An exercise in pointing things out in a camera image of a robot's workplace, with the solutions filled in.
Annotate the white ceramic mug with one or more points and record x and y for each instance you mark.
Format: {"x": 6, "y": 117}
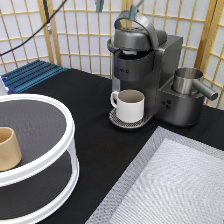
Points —
{"x": 128, "y": 104}

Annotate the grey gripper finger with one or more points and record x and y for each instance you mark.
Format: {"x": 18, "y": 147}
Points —
{"x": 99, "y": 5}
{"x": 134, "y": 10}

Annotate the grey woven placemat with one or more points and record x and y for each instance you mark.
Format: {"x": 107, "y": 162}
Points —
{"x": 172, "y": 180}

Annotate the wooden shoji folding screen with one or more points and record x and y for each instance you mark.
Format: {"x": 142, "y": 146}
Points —
{"x": 72, "y": 34}

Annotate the grey pod coffee machine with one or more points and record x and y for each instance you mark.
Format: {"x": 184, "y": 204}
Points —
{"x": 145, "y": 59}

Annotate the white two-tier round shelf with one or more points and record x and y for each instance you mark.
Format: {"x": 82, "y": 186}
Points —
{"x": 49, "y": 169}

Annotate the steel milk frother jug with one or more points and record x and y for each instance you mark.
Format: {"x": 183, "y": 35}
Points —
{"x": 188, "y": 80}

